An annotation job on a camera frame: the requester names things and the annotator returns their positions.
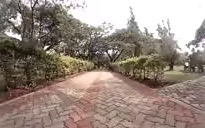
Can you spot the red brick path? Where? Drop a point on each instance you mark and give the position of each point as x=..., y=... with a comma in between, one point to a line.
x=100, y=100

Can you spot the grass lawn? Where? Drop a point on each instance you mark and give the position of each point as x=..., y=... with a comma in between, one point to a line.
x=180, y=76

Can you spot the bare soil strip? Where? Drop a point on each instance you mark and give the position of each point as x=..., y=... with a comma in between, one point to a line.
x=16, y=91
x=150, y=82

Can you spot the long green hedge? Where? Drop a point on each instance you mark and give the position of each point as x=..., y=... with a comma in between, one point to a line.
x=40, y=66

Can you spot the row of green bushes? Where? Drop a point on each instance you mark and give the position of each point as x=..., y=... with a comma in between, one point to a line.
x=140, y=66

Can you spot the row of trees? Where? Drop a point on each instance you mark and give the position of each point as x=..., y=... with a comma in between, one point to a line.
x=90, y=36

